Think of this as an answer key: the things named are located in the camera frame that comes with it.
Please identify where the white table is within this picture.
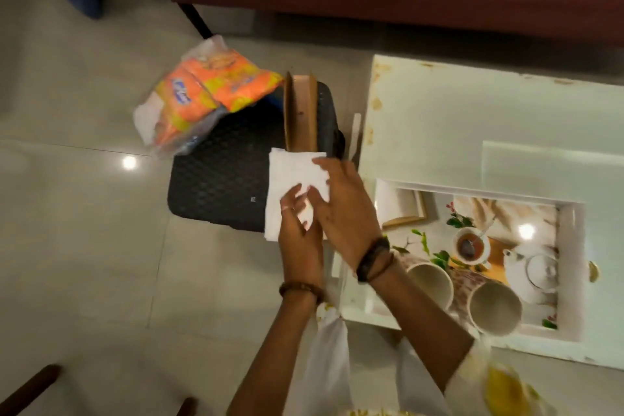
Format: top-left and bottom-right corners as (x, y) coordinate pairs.
(357, 54), (624, 371)

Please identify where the white paper napkin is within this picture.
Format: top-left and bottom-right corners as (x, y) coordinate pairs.
(264, 148), (331, 242)

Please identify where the thin brown bracelet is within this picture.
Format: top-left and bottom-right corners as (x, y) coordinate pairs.
(367, 252), (396, 284)

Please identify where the orange napkin packet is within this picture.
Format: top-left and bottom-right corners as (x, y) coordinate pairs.
(133, 34), (284, 158)

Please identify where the floral ceramic mug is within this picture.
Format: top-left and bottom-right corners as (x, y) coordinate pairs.
(449, 268), (524, 338)
(399, 254), (455, 312)

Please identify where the white and yellow garment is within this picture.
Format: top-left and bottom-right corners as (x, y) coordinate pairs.
(301, 303), (554, 416)

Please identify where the person's right hand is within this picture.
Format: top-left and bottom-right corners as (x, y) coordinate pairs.
(306, 157), (386, 270)

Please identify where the black sofa leg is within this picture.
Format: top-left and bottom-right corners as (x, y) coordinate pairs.
(177, 3), (214, 39)

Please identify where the wooden napkin holder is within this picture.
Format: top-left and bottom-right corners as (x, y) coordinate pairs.
(284, 71), (320, 154)

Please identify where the black quilted stool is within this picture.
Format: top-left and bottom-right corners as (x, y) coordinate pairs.
(167, 82), (346, 233)

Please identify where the person's right forearm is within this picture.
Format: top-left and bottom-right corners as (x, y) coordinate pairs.
(370, 259), (476, 393)

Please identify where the black wrist band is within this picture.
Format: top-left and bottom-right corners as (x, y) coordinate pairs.
(355, 236), (391, 284)

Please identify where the white tray with tea print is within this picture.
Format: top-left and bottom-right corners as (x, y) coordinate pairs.
(338, 177), (587, 344)

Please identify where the brown beaded bracelet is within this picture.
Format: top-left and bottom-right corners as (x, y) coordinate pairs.
(278, 281), (325, 305)

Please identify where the person's left hand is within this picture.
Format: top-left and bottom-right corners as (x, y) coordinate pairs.
(278, 183), (326, 287)

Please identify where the person's left forearm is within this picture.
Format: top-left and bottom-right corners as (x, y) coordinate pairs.
(227, 290), (325, 416)

